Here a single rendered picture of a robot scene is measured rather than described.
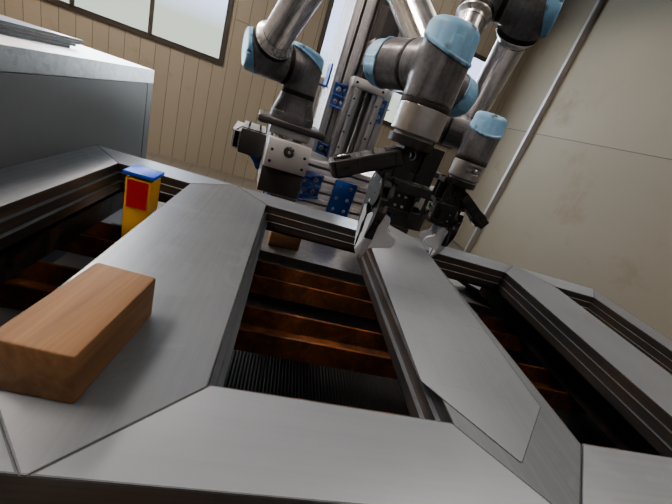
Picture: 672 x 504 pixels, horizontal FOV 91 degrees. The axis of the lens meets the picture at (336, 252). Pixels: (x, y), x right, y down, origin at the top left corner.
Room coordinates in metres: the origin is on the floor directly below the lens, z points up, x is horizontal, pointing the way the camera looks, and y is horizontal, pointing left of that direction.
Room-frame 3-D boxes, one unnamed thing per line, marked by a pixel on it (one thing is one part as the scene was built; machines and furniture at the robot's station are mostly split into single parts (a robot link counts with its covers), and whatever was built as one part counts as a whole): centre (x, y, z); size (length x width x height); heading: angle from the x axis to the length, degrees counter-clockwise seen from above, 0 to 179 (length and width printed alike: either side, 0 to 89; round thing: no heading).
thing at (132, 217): (0.65, 0.44, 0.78); 0.05 x 0.05 x 0.19; 14
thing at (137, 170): (0.65, 0.44, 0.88); 0.06 x 0.06 x 0.02; 14
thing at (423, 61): (0.54, -0.05, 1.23); 0.09 x 0.08 x 0.11; 38
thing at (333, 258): (1.13, -0.28, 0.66); 1.30 x 0.20 x 0.03; 104
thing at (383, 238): (0.53, -0.06, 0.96); 0.06 x 0.03 x 0.09; 105
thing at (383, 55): (0.63, 0.00, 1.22); 0.11 x 0.11 x 0.08; 38
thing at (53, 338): (0.22, 0.19, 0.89); 0.12 x 0.06 x 0.05; 9
